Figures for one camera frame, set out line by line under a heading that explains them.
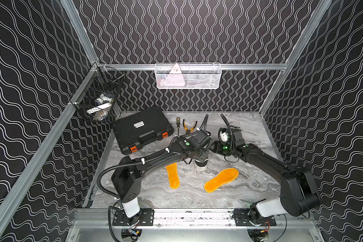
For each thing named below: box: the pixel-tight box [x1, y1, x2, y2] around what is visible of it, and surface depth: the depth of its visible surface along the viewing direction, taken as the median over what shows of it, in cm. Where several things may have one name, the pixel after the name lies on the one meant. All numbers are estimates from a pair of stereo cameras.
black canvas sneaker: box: [194, 158, 209, 171], surface depth 90 cm
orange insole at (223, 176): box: [203, 167, 239, 194], surface depth 88 cm
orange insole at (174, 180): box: [165, 162, 180, 190], surface depth 90 cm
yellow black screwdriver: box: [176, 116, 180, 136], surface depth 115 cm
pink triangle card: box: [168, 63, 183, 75], surface depth 90 cm
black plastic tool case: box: [112, 106, 174, 156], surface depth 103 cm
